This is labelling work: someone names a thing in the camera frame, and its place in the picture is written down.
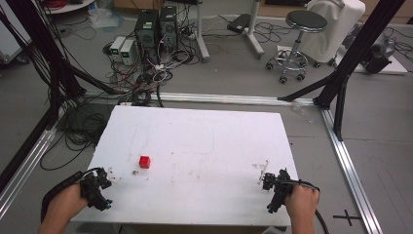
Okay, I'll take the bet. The clear plastic bag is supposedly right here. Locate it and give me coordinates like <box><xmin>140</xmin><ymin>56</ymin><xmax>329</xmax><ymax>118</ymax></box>
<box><xmin>88</xmin><ymin>7</ymin><xmax>126</xmax><ymax>31</ymax></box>

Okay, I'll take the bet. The person's left hand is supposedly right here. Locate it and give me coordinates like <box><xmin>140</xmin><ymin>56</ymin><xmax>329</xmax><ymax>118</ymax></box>
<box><xmin>44</xmin><ymin>182</ymin><xmax>90</xmax><ymax>229</ymax></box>

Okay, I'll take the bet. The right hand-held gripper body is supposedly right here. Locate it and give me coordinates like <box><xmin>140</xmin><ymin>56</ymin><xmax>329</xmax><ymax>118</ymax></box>
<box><xmin>266</xmin><ymin>168</ymin><xmax>296</xmax><ymax>215</ymax></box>

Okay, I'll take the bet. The slim black computer tower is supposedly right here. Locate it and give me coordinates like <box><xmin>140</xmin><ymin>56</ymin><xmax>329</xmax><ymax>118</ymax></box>
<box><xmin>158</xmin><ymin>5</ymin><xmax>179</xmax><ymax>55</ymax></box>

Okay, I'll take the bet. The black round stool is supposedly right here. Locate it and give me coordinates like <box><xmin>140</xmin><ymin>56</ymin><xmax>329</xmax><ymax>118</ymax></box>
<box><xmin>265</xmin><ymin>9</ymin><xmax>329</xmax><ymax>85</ymax></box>

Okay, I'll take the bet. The black frame post with braces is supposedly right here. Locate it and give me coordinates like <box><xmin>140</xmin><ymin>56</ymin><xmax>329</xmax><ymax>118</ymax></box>
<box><xmin>277</xmin><ymin>0</ymin><xmax>407</xmax><ymax>142</ymax></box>

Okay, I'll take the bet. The white stand leg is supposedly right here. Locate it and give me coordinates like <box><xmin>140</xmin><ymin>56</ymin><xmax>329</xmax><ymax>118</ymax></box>
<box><xmin>244</xmin><ymin>0</ymin><xmax>266</xmax><ymax>60</ymax></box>
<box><xmin>194</xmin><ymin>0</ymin><xmax>211</xmax><ymax>63</ymax></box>

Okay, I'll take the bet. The black frame post with cables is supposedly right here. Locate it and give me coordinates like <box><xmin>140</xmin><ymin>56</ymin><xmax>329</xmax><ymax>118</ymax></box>
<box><xmin>0</xmin><ymin>0</ymin><xmax>126</xmax><ymax>196</ymax></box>

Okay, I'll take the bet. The thin white stick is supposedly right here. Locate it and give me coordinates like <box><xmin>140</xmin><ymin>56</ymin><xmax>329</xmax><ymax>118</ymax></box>
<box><xmin>258</xmin><ymin>159</ymin><xmax>270</xmax><ymax>185</ymax></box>

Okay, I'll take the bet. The white cloth cover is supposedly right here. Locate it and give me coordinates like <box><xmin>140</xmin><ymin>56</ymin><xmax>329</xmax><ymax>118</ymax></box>
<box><xmin>297</xmin><ymin>0</ymin><xmax>367</xmax><ymax>64</ymax></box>

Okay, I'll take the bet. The flat black box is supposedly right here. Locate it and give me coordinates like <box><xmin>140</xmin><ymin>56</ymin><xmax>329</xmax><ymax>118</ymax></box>
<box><xmin>226</xmin><ymin>13</ymin><xmax>252</xmax><ymax>35</ymax></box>

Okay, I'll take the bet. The person's right hand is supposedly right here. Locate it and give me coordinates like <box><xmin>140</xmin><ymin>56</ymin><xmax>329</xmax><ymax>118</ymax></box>
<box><xmin>283</xmin><ymin>183</ymin><xmax>321</xmax><ymax>226</ymax></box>

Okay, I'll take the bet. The aluminium floor rail frame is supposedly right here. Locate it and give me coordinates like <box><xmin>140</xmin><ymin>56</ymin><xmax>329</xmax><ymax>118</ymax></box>
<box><xmin>0</xmin><ymin>91</ymin><xmax>385</xmax><ymax>234</ymax></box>

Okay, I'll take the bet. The white round table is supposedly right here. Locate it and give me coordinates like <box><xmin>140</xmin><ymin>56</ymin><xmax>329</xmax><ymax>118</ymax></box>
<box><xmin>42</xmin><ymin>0</ymin><xmax>97</xmax><ymax>16</ymax></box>

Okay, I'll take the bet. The white power supply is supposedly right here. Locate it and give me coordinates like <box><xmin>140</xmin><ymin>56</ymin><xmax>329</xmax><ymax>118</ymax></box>
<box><xmin>109</xmin><ymin>35</ymin><xmax>128</xmax><ymax>57</ymax></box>
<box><xmin>119</xmin><ymin>39</ymin><xmax>136</xmax><ymax>67</ymax></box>

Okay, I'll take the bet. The white floor board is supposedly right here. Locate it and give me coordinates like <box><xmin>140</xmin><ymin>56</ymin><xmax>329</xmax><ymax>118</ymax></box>
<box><xmin>334</xmin><ymin>48</ymin><xmax>409</xmax><ymax>76</ymax></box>

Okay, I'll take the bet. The tangle of floor cables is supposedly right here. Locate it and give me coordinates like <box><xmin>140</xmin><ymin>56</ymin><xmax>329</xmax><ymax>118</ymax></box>
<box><xmin>39</xmin><ymin>13</ymin><xmax>208</xmax><ymax>172</ymax></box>

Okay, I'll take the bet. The red cube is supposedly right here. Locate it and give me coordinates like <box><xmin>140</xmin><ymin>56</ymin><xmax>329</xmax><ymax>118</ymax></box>
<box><xmin>138</xmin><ymin>155</ymin><xmax>152</xmax><ymax>170</ymax></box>

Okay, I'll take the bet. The black machine on white board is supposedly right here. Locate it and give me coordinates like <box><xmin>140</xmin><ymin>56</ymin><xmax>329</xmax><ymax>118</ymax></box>
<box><xmin>360</xmin><ymin>30</ymin><xmax>397</xmax><ymax>75</ymax></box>

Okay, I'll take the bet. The large black computer tower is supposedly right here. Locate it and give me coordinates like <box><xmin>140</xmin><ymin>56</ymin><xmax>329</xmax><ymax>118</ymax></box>
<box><xmin>133</xmin><ymin>9</ymin><xmax>161</xmax><ymax>65</ymax></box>

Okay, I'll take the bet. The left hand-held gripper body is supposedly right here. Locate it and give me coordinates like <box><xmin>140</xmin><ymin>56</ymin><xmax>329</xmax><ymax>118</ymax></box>
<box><xmin>80</xmin><ymin>173</ymin><xmax>114</xmax><ymax>212</ymax></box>

